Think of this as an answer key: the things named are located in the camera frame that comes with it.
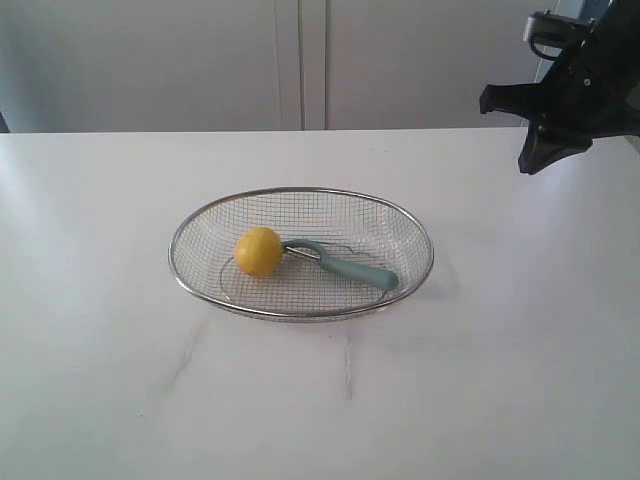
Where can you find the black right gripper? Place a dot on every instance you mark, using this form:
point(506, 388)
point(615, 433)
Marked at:
point(584, 95)

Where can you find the teal handled peeler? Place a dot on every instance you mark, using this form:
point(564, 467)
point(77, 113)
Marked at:
point(376, 277)

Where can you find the yellow lemon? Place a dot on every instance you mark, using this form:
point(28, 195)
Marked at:
point(259, 252)

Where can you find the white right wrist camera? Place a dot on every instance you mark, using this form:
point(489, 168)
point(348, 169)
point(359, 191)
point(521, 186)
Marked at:
point(552, 30)

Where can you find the steel wire mesh basket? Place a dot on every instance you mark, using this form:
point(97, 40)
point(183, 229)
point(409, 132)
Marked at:
point(352, 226)

